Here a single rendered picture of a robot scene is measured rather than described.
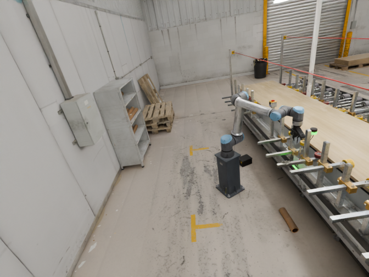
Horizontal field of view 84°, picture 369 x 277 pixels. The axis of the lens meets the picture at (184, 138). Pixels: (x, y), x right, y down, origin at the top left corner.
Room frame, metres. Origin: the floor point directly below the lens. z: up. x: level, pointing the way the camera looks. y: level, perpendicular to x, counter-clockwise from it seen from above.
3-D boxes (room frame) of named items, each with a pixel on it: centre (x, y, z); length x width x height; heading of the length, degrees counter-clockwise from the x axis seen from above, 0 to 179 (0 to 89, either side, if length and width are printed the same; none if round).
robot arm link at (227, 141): (2.33, -0.54, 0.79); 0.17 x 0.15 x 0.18; 119
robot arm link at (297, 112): (1.70, -1.08, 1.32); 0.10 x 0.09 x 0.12; 29
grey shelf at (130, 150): (3.79, 1.05, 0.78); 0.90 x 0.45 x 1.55; 174
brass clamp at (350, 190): (1.11, -1.14, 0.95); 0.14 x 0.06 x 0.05; 178
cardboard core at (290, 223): (1.60, -1.02, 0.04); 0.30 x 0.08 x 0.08; 178
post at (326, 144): (1.38, -1.15, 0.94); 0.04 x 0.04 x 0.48; 88
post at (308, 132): (1.63, -1.16, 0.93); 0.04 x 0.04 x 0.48; 88
